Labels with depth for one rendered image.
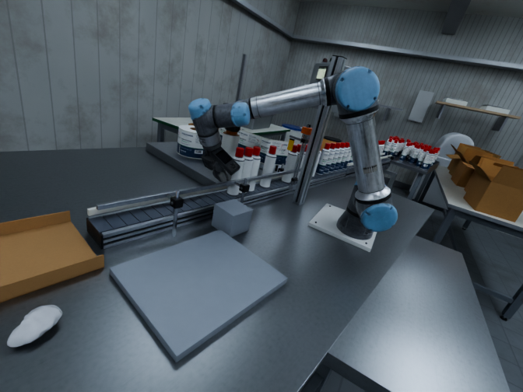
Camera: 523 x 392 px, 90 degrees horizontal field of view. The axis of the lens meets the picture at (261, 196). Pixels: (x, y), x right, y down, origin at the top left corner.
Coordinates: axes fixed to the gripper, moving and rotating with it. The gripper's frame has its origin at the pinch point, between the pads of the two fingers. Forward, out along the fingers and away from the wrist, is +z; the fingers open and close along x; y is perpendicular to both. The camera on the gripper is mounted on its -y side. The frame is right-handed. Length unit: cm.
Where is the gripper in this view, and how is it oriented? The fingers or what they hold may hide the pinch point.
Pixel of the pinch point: (228, 183)
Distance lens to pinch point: 109.8
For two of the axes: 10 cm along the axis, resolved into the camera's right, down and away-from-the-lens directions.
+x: -6.6, 6.0, -4.5
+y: -7.3, -4.0, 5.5
